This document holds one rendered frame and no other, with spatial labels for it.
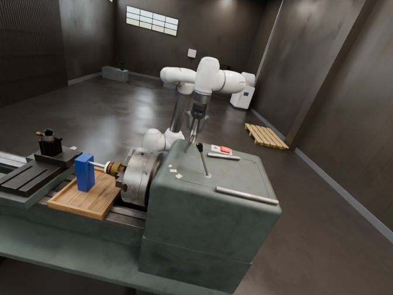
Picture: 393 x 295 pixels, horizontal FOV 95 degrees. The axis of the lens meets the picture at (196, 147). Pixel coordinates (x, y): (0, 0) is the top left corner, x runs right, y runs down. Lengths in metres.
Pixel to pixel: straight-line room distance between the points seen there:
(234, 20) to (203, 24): 1.52
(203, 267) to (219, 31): 10.08
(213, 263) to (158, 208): 0.46
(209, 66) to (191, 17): 9.55
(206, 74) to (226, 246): 0.84
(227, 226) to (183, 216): 0.21
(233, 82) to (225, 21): 9.65
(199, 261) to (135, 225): 0.41
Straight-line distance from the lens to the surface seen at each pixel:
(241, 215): 0.88
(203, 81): 0.90
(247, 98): 8.21
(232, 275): 1.25
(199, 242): 1.03
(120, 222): 1.15
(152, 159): 0.97
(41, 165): 1.44
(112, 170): 1.11
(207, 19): 10.47
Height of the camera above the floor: 1.77
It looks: 27 degrees down
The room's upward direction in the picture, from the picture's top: 14 degrees clockwise
